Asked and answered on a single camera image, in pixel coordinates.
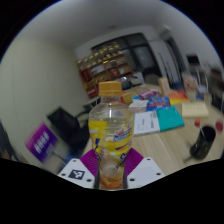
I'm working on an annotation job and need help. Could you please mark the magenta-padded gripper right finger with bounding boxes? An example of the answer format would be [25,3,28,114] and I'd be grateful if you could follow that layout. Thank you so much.
[124,147,166,190]

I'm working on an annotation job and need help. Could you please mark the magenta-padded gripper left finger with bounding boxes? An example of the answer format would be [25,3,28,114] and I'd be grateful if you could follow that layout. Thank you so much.
[57,148,101,190]

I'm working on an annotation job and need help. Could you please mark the yellow-labelled clear drink bottle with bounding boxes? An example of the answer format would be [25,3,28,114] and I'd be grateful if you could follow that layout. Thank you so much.
[87,81,136,191]

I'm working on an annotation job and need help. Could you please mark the black office chair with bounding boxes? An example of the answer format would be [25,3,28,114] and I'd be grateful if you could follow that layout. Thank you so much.
[46,106,91,154]

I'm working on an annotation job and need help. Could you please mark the purple sign board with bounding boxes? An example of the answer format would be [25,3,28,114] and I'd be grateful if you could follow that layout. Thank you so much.
[24,122,60,164]

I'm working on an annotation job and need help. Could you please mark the white booklet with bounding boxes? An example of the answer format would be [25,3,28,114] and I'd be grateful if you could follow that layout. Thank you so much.
[133,110,162,136]

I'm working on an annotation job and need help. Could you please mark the teal book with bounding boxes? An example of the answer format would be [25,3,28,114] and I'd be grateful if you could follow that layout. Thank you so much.
[155,105,186,132]

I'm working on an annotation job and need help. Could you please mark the black mug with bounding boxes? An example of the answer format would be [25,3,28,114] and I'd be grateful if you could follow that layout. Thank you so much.
[189,125,217,160]

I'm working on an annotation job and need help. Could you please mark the white paper sheets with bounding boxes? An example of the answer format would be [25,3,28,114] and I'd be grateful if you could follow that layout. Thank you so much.
[128,99,149,114]

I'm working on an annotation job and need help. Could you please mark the blue book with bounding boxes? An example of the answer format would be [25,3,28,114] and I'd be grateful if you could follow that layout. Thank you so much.
[145,95,172,113]

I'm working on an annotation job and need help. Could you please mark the red lollipop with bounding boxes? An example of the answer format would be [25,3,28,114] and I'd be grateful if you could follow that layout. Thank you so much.
[194,119,206,138]

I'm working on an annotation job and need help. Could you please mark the white round side table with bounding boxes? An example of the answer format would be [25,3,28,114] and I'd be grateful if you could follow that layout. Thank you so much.
[83,96,101,111]

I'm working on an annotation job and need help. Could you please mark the yellow gift box red ribbon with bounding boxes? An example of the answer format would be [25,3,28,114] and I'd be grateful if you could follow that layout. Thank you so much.
[120,90,134,106]

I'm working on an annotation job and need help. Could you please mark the pink box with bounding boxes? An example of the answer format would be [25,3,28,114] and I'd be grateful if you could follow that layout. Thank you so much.
[138,89,160,101]

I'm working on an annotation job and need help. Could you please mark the pale yellow paper pad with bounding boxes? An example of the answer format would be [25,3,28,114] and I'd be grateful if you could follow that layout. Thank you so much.
[180,101,210,118]

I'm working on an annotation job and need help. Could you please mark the orange book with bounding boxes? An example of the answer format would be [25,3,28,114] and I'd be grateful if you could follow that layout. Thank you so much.
[167,89,191,106]

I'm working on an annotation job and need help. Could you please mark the tan carton box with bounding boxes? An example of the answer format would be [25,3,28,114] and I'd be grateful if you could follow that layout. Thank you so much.
[157,76,172,97]

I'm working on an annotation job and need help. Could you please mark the potted flower bouquet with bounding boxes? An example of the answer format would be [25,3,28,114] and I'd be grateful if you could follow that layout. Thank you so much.
[182,74,199,93]

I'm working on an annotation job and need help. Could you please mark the wooden shelf unit with trophies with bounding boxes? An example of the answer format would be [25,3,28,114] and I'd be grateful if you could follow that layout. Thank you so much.
[76,41,134,100]

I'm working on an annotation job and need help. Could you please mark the dark glass door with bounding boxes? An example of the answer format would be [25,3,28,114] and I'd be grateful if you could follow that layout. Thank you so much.
[91,32,161,84]

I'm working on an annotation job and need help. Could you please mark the black computer monitor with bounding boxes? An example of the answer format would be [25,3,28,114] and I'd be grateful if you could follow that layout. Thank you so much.
[186,54,201,68]

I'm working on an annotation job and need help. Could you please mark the white air conditioner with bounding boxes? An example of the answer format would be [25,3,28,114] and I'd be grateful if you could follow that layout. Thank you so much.
[159,24,173,40]

